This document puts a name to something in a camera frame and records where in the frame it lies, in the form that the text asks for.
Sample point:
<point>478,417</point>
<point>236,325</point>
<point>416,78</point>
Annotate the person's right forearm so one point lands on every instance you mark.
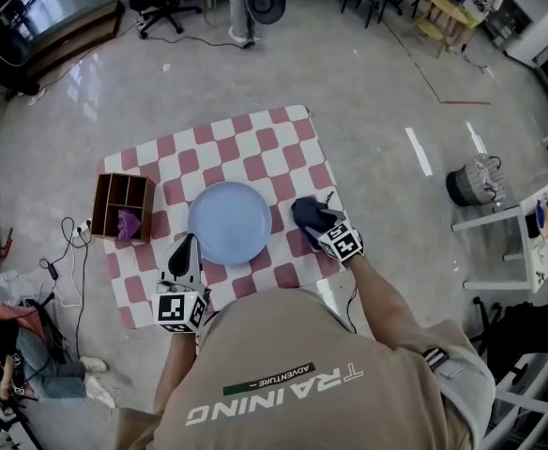
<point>382,303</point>

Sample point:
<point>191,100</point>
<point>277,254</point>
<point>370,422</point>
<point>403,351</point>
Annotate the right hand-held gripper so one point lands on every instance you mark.
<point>342,242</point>

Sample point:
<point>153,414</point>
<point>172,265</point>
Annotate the dark blue cloth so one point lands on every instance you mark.
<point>308,214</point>

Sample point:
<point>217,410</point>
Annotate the person's left forearm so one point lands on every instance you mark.
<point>175,368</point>

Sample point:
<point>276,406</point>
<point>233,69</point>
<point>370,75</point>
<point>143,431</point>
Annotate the white power strip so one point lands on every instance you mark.
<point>83,228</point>

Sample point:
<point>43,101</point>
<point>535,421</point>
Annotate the yellow table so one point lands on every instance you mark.
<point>447,12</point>

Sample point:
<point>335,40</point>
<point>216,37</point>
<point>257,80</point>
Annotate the white metal table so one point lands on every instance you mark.
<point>527,256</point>

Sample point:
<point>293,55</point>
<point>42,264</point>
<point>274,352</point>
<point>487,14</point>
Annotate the white cabinet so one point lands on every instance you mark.
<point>539,35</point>

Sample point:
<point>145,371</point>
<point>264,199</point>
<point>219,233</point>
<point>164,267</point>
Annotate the beige printed shirt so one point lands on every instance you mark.
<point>311,382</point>

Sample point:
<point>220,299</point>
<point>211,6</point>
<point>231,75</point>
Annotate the light blue plate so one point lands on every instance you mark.
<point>230,223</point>

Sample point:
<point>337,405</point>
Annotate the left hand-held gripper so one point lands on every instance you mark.
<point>180,308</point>

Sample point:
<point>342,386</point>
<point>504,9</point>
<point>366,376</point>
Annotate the white metal rack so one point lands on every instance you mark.
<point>537,406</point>

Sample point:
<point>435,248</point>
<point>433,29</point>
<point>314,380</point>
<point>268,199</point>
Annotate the wooden compartment box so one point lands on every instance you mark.
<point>123,206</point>

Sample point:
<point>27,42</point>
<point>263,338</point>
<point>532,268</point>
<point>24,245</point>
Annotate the black mesh chair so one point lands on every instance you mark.
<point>532,331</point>

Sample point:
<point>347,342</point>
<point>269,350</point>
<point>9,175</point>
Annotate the grey woven basket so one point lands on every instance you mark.
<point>473,181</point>

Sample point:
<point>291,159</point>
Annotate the purple cloth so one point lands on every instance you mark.
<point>128,224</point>

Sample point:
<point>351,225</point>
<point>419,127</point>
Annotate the pink white checkered tablecloth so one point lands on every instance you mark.
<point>264,157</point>

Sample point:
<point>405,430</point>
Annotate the wooden low cabinet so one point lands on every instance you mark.
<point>74,35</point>

